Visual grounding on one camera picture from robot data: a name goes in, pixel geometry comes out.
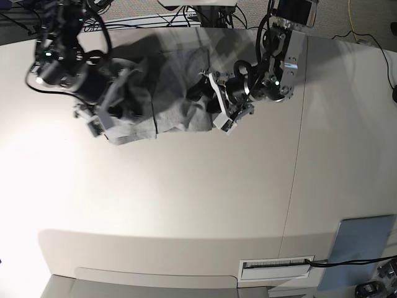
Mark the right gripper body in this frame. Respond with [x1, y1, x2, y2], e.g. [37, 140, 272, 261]
[73, 68, 130, 124]

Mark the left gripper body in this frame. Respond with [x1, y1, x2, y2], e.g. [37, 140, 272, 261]
[200, 70, 254, 120]

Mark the grey T-shirt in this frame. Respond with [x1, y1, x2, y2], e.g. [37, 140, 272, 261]
[105, 48, 213, 145]

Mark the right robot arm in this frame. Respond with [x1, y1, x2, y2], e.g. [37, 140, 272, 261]
[28, 1, 123, 119]

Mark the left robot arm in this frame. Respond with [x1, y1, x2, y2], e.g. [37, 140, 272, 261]
[187, 1, 318, 120]

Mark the blue-grey flat panel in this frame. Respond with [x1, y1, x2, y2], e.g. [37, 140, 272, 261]
[318, 214, 395, 291]

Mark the black device bottom right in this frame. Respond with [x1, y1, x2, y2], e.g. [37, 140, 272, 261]
[354, 281, 385, 298]

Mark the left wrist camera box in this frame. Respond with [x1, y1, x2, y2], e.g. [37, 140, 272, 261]
[213, 113, 238, 135]

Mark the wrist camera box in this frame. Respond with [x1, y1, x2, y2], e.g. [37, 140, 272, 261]
[213, 113, 238, 135]
[86, 115, 114, 137]

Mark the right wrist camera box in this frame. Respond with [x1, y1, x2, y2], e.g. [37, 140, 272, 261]
[86, 115, 114, 137]

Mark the black cable at right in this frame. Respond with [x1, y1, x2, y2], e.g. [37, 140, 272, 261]
[332, 30, 397, 89]

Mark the yellow cable on floor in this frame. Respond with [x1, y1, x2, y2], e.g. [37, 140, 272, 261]
[347, 0, 365, 43]

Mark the white cable grommet tray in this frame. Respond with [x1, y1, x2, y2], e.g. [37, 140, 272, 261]
[238, 256, 314, 282]

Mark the black cable from grommet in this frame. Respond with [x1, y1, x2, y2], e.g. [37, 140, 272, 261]
[305, 256, 397, 268]

